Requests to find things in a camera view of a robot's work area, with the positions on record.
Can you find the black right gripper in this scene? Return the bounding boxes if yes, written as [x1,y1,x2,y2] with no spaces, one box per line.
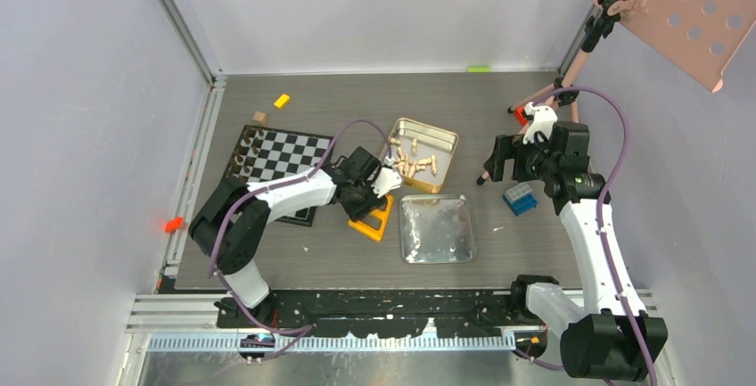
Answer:
[484,129,559,183]

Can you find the orange triangular plastic frame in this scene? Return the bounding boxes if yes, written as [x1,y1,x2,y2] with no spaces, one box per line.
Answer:
[348,194,394,242]

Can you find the gold tin box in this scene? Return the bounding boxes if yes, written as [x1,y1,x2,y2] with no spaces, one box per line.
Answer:
[382,118,460,193]

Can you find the black white chess board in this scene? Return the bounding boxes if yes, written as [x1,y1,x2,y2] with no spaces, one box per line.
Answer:
[223,124,335,228]

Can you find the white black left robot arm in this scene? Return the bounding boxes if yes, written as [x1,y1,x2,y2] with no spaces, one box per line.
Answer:
[188,147,404,327]

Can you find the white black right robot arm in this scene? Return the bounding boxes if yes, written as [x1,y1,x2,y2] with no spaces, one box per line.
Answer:
[484,121,669,385]

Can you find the red block near stand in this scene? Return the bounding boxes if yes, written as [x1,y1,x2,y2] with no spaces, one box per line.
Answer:
[514,106,528,126]

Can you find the blue box of bits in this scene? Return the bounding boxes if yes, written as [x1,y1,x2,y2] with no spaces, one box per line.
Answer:
[503,183,538,216]

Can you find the silver tin lid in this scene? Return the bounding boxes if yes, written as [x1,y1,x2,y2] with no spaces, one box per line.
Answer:
[399,194,477,265]

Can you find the yellow rectangular block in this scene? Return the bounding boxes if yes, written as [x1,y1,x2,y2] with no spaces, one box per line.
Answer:
[274,94,291,109]

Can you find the small wooden cube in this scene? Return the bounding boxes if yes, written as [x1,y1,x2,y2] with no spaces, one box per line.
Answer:
[253,111,268,127]

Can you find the orange red block left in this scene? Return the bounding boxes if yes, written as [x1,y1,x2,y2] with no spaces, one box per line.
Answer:
[163,216,184,234]

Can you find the pink music stand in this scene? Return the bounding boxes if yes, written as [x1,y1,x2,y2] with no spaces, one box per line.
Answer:
[475,0,756,187]

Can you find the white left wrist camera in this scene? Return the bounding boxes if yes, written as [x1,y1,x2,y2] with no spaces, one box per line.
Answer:
[372,165,404,198]

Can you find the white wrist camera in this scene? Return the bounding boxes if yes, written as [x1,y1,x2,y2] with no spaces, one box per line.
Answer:
[372,165,404,198]
[522,102,558,144]

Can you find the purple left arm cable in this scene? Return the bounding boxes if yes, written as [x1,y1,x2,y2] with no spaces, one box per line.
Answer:
[206,119,396,364]

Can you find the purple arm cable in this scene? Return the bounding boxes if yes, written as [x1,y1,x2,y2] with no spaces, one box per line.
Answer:
[514,86,660,386]
[206,119,396,364]

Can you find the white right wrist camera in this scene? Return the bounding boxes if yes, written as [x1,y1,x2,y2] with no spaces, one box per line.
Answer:
[522,102,558,144]

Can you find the green block at wall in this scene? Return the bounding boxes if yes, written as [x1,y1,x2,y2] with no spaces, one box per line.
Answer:
[466,65,491,73]

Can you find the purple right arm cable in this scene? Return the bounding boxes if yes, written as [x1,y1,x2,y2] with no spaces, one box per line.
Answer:
[514,86,660,386]

